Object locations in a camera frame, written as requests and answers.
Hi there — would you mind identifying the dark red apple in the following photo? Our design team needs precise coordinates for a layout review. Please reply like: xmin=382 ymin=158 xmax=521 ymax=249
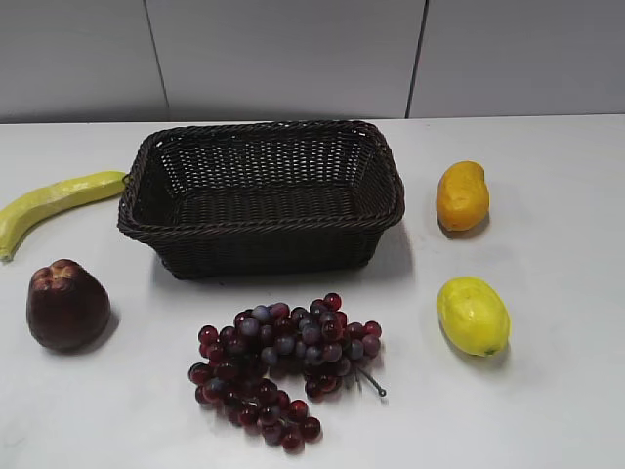
xmin=26 ymin=259 xmax=111 ymax=352

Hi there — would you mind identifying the dark woven wicker basket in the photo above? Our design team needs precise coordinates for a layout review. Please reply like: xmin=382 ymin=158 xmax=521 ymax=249
xmin=117 ymin=120 xmax=405 ymax=279

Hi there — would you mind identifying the red purple grape bunch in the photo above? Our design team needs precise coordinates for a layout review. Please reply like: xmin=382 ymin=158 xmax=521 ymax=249
xmin=187 ymin=292 xmax=387 ymax=452

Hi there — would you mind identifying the orange mango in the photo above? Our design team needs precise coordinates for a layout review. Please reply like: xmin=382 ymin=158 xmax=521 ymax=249
xmin=436 ymin=161 xmax=490 ymax=232

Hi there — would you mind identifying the yellow lemon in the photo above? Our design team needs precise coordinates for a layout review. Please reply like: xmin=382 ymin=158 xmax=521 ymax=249
xmin=437 ymin=277 xmax=511 ymax=357

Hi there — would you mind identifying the yellow banana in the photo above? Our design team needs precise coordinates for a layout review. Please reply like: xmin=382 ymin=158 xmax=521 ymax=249
xmin=1 ymin=171 xmax=126 ymax=262

